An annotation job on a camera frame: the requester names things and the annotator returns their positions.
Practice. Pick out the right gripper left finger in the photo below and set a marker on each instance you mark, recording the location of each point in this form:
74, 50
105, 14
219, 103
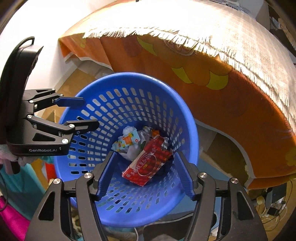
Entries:
103, 173

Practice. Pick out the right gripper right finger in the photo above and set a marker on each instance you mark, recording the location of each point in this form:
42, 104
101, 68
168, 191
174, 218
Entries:
188, 174

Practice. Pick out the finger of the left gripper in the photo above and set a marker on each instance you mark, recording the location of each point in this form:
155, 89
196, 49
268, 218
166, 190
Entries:
82, 126
71, 102

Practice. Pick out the red paper carton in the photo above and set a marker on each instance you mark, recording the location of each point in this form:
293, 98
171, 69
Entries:
153, 156

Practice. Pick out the crumpled white plastic bag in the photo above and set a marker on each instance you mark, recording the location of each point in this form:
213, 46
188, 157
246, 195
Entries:
130, 153

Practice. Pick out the colourful small wrapper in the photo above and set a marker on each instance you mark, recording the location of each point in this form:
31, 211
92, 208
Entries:
125, 141

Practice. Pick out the blue plastic basket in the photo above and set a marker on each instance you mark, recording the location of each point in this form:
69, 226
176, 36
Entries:
144, 122

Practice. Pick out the pink jacket sleeve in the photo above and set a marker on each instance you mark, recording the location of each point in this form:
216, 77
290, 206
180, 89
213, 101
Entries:
16, 222

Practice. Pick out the beige plaid blanket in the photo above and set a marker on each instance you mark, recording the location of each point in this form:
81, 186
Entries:
213, 29

